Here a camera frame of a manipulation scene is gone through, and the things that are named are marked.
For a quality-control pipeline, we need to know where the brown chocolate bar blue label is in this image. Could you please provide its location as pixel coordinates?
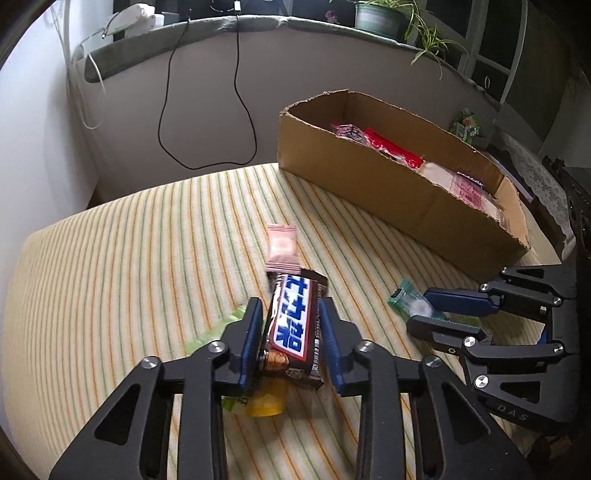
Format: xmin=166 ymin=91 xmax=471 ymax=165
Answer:
xmin=259 ymin=269 xmax=329 ymax=389

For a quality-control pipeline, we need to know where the pink candy packet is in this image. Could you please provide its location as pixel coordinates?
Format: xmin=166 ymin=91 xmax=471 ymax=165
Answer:
xmin=266 ymin=224 xmax=301 ymax=275

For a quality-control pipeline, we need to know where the white power adapter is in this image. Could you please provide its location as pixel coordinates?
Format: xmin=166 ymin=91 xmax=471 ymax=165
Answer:
xmin=102 ymin=3 xmax=164 ymax=38

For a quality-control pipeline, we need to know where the potted spider plant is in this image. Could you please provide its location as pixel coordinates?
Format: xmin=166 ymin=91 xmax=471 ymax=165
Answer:
xmin=337 ymin=1 xmax=472 ymax=74

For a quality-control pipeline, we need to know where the cardboard box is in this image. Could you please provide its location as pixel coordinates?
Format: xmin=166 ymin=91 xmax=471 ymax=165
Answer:
xmin=277 ymin=90 xmax=530 ymax=281

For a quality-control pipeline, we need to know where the green tissue pack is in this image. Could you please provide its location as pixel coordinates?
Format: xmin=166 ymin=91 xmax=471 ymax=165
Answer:
xmin=449 ymin=108 xmax=483 ymax=145

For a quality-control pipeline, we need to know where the pink printed packet in box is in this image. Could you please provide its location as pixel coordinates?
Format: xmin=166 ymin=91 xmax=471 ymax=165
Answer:
xmin=418 ymin=162 xmax=504 ymax=223

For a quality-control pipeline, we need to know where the red snack bag in box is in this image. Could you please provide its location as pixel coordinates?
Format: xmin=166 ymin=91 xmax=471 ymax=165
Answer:
xmin=363 ymin=128 xmax=424 ymax=170

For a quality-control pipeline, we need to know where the red clear candy bag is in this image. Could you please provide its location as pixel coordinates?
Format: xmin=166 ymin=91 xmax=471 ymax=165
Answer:
xmin=329 ymin=123 xmax=370 ymax=146

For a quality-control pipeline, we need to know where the black cable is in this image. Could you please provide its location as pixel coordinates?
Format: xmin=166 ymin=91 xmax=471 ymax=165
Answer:
xmin=157 ymin=13 xmax=259 ymax=172

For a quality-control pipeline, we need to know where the teal mint candy wrapper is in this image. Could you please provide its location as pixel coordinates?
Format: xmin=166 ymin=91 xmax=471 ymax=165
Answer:
xmin=387 ymin=279 xmax=446 ymax=321

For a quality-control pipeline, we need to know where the lace covered side table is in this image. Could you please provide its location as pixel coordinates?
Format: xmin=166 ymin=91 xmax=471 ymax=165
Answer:
xmin=487 ymin=130 xmax=576 ymax=260

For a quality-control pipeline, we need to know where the white cable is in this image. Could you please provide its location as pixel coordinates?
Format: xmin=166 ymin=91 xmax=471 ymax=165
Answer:
xmin=55 ymin=0 xmax=116 ymax=131

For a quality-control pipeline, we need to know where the green yellow snack pouch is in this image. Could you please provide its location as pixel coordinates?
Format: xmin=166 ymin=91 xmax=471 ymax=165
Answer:
xmin=184 ymin=304 xmax=290 ymax=418

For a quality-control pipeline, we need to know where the grey window sill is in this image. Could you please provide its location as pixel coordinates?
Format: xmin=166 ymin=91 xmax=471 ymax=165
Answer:
xmin=84 ymin=16 xmax=501 ymax=116

